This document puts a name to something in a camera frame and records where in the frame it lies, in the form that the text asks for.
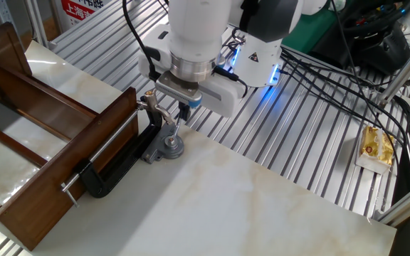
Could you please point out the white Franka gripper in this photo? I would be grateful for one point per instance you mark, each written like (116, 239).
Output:
(223, 99)

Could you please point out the silver tap spout brass cap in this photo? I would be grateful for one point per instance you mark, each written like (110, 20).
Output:
(153, 104)

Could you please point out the grey tap valve red knob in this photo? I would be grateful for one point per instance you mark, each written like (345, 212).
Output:
(172, 149)

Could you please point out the black C-clamp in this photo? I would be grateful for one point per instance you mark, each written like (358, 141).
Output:
(119, 167)

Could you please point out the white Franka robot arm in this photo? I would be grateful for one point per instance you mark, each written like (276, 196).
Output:
(198, 21)

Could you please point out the white marble tile slab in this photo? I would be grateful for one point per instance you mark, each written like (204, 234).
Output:
(226, 199)

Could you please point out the red white sign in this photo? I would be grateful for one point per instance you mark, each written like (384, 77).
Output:
(80, 10)

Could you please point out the green board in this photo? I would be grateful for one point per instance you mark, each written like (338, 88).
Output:
(308, 32)

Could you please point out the brown wooden drawer box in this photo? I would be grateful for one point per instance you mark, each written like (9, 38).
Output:
(48, 199)

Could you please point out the yellow snack packet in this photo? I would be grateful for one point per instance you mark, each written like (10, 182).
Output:
(376, 145)

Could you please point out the white power strip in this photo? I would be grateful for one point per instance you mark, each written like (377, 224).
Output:
(4, 10)

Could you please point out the silver wrist camera blue cap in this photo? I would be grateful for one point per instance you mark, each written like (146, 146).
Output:
(176, 90)

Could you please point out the aluminium frame post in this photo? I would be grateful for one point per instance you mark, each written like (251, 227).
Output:
(36, 21)
(400, 74)

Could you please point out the aluminium frame beam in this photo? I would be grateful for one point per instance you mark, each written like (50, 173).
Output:
(408, 204)

